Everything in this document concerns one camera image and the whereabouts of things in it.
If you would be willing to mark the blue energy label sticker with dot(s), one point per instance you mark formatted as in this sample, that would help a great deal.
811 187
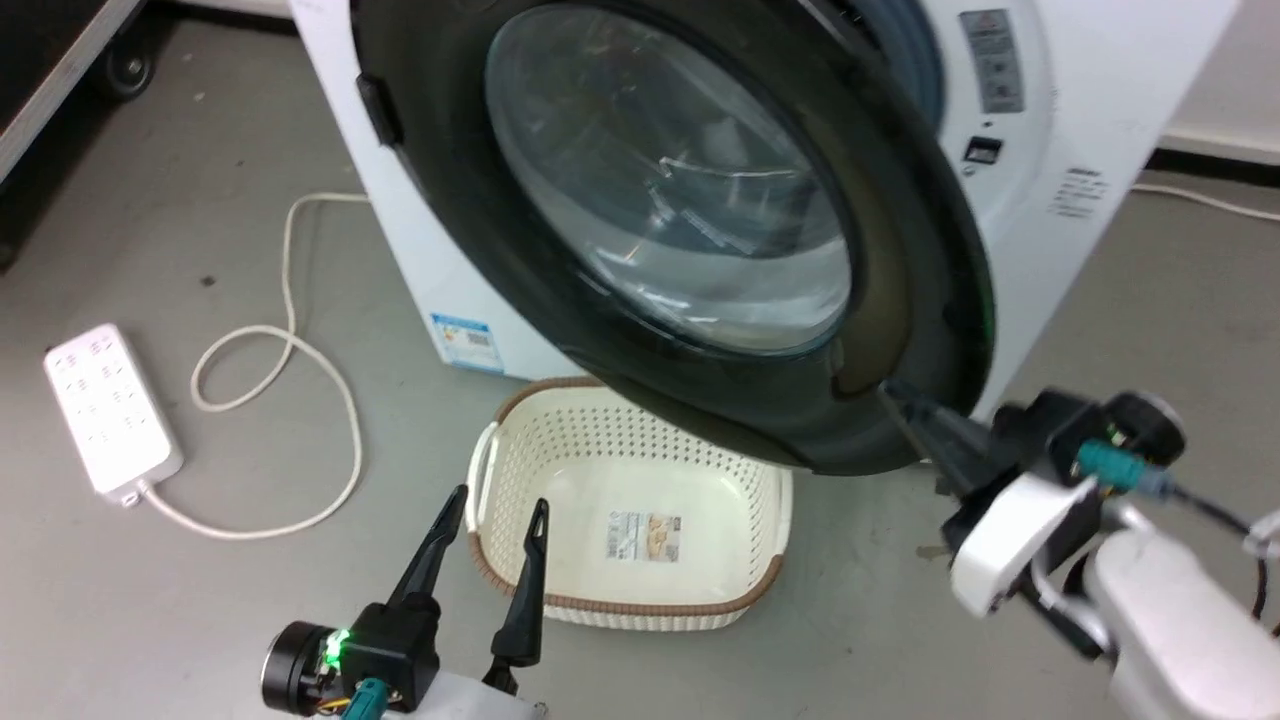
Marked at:
467 343

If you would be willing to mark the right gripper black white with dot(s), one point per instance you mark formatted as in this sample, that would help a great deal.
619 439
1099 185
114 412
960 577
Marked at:
1010 545

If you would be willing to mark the black round glass washer door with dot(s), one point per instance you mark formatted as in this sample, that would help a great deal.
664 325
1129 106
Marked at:
900 300

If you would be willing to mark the white front-loading washing machine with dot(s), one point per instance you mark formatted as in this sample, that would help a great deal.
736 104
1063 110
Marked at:
1100 80

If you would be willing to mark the black caster wheel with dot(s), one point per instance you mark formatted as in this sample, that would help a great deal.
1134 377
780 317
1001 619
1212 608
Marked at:
130 68

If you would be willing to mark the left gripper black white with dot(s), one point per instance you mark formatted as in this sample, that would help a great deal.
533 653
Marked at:
395 645

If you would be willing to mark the white multi-socket power strip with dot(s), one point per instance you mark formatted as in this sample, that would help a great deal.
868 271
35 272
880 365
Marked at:
108 405

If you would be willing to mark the blue grey rubber drum seal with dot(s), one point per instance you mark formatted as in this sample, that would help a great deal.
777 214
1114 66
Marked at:
905 50

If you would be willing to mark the grey instruction label sticker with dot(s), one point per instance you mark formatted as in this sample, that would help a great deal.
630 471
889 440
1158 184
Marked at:
992 60

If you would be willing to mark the cream perforated plastic laundry basket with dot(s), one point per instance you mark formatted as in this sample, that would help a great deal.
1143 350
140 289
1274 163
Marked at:
560 480

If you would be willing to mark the paper label inside basket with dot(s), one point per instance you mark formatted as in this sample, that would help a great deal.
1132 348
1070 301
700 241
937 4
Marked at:
643 537

